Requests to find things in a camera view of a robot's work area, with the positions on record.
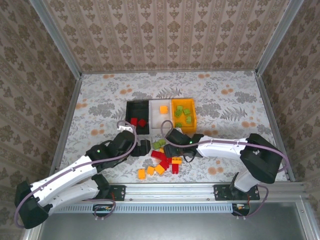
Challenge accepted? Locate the long red lego brick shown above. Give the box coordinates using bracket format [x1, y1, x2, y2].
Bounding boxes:
[150, 150, 167, 161]

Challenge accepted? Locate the white plastic bin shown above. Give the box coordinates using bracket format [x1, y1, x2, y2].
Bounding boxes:
[149, 99, 173, 131]

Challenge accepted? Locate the black plastic bin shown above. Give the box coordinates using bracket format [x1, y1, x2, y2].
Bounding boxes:
[125, 100, 151, 136]

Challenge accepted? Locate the yellow plastic bin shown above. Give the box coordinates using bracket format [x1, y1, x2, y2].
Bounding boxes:
[170, 98, 198, 134]

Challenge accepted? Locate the floral table cover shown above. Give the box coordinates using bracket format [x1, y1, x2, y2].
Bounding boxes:
[49, 71, 292, 185]

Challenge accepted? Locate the thin black cable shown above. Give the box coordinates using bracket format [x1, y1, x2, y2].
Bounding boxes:
[181, 149, 201, 163]

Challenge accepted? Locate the wide aluminium mounting rail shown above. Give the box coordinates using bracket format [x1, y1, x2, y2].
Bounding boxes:
[38, 182, 310, 203]

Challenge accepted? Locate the slotted grey cable duct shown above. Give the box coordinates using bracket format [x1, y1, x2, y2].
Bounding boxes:
[53, 201, 235, 214]

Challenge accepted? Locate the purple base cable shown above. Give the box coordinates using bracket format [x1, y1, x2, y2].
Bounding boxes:
[92, 198, 117, 221]
[231, 186, 270, 221]

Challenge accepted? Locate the aluminium side rail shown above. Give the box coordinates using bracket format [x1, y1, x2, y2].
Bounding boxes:
[254, 71, 296, 182]
[46, 74, 83, 185]

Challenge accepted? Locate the black cable connector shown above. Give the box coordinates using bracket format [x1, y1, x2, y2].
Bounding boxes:
[231, 203, 251, 217]
[92, 203, 113, 218]

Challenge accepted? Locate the thin aluminium rail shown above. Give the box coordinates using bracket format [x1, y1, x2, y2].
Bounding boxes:
[81, 70, 258, 75]

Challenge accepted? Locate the aluminium frame post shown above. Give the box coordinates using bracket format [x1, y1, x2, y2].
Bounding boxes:
[28, 0, 83, 80]
[255, 0, 305, 76]

